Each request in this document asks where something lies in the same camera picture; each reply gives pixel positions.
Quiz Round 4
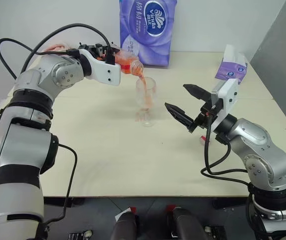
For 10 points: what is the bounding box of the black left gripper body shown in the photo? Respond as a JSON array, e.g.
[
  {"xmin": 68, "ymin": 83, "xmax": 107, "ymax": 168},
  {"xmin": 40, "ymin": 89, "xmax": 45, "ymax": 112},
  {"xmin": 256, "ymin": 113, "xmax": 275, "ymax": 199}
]
[{"xmin": 84, "ymin": 43, "xmax": 106, "ymax": 62}]

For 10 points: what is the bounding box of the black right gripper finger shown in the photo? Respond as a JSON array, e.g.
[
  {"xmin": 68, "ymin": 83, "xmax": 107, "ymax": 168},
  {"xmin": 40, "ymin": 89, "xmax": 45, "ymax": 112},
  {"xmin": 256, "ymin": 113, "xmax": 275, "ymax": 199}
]
[
  {"xmin": 183, "ymin": 83, "xmax": 212, "ymax": 103},
  {"xmin": 164, "ymin": 101, "xmax": 195, "ymax": 127}
]

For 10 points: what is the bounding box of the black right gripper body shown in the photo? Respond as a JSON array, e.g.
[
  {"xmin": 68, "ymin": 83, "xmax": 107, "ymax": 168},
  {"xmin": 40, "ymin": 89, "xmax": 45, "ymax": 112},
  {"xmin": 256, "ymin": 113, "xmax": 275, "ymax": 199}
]
[{"xmin": 188, "ymin": 93, "xmax": 221, "ymax": 133}]

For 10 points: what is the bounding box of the clear bottle with orange drink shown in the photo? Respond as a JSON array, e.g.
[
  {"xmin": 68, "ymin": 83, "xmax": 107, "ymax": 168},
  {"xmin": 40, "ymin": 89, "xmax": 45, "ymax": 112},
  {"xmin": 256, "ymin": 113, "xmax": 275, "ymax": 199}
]
[{"xmin": 114, "ymin": 49, "xmax": 145, "ymax": 76}]

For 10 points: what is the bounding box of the clear wine glass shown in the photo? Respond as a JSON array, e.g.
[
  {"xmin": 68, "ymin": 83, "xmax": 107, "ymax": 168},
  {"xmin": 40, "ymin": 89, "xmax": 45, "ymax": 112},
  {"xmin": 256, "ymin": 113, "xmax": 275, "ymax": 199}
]
[{"xmin": 134, "ymin": 76, "xmax": 158, "ymax": 128}]

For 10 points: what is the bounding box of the purple Vinda tissue pack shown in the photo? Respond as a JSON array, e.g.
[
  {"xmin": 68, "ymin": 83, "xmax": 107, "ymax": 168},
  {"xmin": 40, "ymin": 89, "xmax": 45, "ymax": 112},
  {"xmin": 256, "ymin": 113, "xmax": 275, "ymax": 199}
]
[{"xmin": 119, "ymin": 0, "xmax": 178, "ymax": 68}]

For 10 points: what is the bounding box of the pink towel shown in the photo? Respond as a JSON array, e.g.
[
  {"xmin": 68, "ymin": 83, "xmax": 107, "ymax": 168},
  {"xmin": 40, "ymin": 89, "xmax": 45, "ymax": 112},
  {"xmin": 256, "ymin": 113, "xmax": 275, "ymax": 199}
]
[{"xmin": 42, "ymin": 43, "xmax": 70, "ymax": 54}]

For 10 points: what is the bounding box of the purple and white tissue box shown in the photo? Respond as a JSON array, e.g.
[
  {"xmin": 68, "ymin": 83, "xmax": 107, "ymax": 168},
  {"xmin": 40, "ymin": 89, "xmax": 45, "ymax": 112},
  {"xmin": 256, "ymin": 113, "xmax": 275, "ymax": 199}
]
[{"xmin": 214, "ymin": 44, "xmax": 248, "ymax": 86}]

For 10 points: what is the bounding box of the dark rounded shape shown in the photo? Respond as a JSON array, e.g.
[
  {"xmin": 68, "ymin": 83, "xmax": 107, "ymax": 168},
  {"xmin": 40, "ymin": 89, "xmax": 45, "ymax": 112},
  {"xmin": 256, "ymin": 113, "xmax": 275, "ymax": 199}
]
[
  {"xmin": 167, "ymin": 208, "xmax": 205, "ymax": 240},
  {"xmin": 111, "ymin": 211, "xmax": 140, "ymax": 240}
]

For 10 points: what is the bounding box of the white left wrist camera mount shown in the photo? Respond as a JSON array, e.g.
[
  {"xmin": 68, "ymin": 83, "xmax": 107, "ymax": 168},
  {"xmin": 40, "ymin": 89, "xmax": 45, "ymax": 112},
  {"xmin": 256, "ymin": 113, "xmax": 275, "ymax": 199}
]
[{"xmin": 79, "ymin": 48, "xmax": 122, "ymax": 87}]

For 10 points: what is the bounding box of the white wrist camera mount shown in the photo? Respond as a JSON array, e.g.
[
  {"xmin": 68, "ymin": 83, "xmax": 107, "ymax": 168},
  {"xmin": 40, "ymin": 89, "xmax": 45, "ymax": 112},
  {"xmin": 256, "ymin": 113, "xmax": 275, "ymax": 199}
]
[
  {"xmin": 79, "ymin": 48, "xmax": 122, "ymax": 87},
  {"xmin": 211, "ymin": 78, "xmax": 239, "ymax": 131}
]

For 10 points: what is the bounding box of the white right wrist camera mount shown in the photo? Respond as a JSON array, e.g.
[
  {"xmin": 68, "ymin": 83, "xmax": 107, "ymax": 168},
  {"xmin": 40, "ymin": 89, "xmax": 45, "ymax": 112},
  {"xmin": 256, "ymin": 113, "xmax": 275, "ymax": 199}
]
[{"xmin": 211, "ymin": 78, "xmax": 239, "ymax": 131}]

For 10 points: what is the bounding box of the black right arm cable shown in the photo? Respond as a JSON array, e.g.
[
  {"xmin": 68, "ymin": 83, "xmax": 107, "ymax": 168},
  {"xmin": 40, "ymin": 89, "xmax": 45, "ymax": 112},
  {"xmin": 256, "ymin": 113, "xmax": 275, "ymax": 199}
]
[{"xmin": 200, "ymin": 116, "xmax": 253, "ymax": 187}]

